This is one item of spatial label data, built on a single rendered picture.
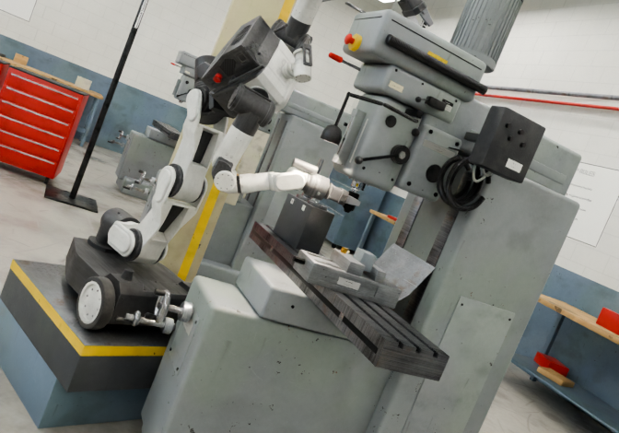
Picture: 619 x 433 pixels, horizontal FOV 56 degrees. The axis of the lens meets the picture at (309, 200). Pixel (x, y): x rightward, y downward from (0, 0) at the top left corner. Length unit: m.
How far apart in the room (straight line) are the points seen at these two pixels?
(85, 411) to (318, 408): 0.93
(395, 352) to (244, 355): 0.63
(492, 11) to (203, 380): 1.68
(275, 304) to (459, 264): 0.71
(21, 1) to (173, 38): 2.46
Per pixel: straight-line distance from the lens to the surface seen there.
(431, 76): 2.15
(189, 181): 2.45
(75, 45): 10.93
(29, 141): 6.48
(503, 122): 2.05
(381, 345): 1.64
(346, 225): 9.52
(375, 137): 2.10
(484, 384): 2.59
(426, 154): 2.19
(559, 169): 2.63
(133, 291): 2.37
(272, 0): 3.85
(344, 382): 2.30
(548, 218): 2.48
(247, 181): 2.13
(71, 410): 2.56
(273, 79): 2.18
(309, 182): 2.14
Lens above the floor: 1.35
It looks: 5 degrees down
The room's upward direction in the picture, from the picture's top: 22 degrees clockwise
